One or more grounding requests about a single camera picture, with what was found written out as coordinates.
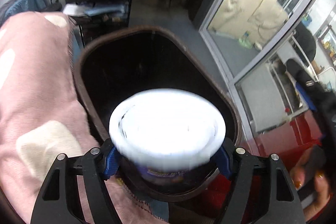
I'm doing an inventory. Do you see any person's right hand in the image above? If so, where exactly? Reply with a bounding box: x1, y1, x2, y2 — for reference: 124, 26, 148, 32
290, 147, 333, 222

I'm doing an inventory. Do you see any purple white yogurt cup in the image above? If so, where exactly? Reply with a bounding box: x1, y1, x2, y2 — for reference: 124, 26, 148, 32
108, 89, 226, 185

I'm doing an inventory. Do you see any glass sliding door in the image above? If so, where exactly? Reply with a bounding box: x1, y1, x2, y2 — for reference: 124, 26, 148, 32
200, 0, 335, 140

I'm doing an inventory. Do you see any pink polka dot blanket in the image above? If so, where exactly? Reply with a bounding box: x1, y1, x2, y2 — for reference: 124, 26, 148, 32
0, 11, 169, 224

